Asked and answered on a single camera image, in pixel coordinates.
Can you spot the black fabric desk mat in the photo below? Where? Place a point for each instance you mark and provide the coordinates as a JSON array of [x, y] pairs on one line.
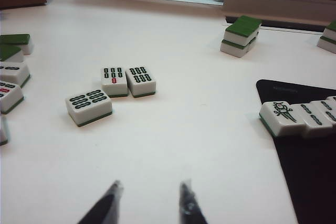
[[309, 169]]

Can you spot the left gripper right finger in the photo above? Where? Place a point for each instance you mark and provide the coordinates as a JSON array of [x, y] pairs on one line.
[[190, 205]]

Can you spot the white green-backed mahjong tile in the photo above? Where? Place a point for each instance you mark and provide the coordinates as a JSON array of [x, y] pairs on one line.
[[114, 83], [141, 82], [3, 130], [10, 54], [328, 111], [10, 98], [326, 44], [89, 108], [17, 41], [330, 31], [242, 31], [14, 73], [233, 49]]

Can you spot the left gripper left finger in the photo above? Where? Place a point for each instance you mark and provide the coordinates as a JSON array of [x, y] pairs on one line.
[[105, 208]]

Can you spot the bird print mahjong tile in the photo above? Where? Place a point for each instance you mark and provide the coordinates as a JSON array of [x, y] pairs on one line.
[[278, 121]]

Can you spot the two bamboo mahjong tile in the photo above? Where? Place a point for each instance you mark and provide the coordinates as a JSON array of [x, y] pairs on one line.
[[312, 121]]

